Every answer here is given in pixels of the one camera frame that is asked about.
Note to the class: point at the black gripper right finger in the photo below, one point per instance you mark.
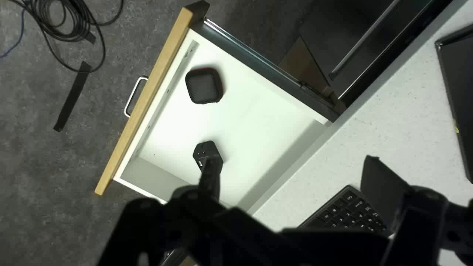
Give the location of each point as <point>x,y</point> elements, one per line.
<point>381,190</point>

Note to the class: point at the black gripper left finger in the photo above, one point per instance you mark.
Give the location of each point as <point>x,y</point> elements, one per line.
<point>208,164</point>

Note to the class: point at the white drawer with wooden front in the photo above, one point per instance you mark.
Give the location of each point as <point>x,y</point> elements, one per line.
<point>255,127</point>

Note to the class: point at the black computer keyboard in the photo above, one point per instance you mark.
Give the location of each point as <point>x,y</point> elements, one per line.
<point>344,212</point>

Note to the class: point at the rounded black square object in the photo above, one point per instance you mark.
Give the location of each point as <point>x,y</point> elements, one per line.
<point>204,86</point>

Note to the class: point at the black box with yellow print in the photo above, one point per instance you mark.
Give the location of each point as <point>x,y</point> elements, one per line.
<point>459,98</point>

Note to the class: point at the black under-desk cabinet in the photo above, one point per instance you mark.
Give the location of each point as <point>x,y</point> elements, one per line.
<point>354,34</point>

